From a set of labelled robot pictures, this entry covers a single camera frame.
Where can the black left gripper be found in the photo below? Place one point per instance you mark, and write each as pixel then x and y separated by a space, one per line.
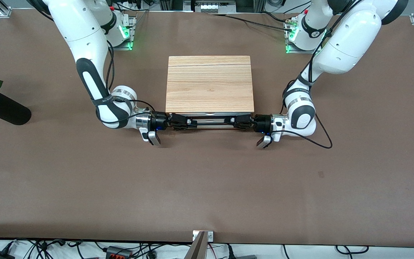
pixel 261 122

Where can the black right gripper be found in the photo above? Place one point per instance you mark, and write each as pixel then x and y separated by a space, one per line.
pixel 159 120

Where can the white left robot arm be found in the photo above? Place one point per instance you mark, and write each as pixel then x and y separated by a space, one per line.
pixel 347 39

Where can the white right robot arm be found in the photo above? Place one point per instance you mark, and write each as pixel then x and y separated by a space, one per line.
pixel 88 54

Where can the light wooden drawer cabinet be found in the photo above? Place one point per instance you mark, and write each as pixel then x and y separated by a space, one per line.
pixel 210 84

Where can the white power strip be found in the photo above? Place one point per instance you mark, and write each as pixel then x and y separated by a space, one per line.
pixel 213 7

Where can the black orange connector box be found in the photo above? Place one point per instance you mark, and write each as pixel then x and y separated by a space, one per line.
pixel 119 253

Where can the black vase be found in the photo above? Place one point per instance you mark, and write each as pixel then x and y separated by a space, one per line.
pixel 7 109

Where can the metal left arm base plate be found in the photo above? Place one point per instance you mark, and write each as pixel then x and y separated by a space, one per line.
pixel 289 43

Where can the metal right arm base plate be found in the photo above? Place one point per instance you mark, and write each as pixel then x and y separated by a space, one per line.
pixel 132 39

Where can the silver camera mount bracket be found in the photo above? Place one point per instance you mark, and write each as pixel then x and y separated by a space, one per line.
pixel 210 236

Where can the grey camera stand pole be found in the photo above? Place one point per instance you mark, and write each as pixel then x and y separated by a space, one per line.
pixel 197 249

